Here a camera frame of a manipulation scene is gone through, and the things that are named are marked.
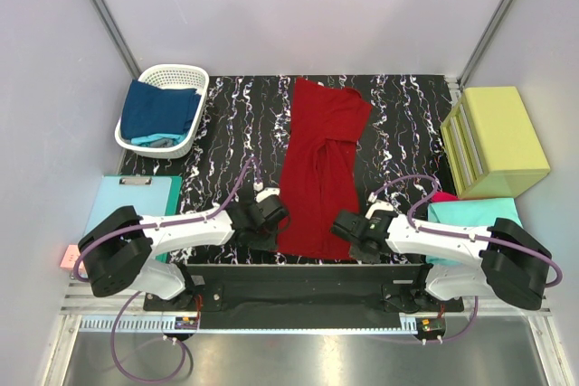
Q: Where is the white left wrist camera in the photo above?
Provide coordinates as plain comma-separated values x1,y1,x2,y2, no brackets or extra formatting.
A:
253,182,280,202

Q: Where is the folded magenta t-shirt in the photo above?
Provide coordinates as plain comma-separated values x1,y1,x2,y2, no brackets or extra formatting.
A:
431,192,459,203

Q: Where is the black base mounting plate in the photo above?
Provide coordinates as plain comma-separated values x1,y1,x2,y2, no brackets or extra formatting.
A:
143,263,462,331

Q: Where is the white plastic laundry basket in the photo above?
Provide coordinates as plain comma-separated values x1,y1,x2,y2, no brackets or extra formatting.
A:
115,64,209,159

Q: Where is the light blue t-shirt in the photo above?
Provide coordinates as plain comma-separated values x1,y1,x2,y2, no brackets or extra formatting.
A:
130,133,187,148

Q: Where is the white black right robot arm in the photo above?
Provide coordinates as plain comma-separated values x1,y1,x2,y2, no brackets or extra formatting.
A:
331,203,554,311

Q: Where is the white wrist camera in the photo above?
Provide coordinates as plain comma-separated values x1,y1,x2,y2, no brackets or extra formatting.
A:
365,199,398,219
253,182,280,202

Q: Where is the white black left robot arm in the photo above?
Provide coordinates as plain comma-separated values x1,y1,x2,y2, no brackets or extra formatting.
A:
78,188,290,310

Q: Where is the yellow drawer box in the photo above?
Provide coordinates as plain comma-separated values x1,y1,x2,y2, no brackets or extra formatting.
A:
441,86,551,200

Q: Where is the pink sponge block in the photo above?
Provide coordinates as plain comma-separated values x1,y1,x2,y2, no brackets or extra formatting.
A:
60,244,80,271

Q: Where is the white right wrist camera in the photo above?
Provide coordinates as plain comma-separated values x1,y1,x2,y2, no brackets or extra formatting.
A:
365,199,398,219

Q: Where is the folded turquoise t-shirt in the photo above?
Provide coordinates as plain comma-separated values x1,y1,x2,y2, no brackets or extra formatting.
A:
424,196,524,266

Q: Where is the navy blue t-shirt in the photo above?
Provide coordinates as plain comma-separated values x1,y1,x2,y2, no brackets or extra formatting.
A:
120,80,201,140

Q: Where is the red t-shirt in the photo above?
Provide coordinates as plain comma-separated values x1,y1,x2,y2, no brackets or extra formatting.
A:
278,78,372,260

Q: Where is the green clipboard with paper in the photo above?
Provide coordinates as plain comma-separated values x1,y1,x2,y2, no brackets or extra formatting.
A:
84,175,182,235

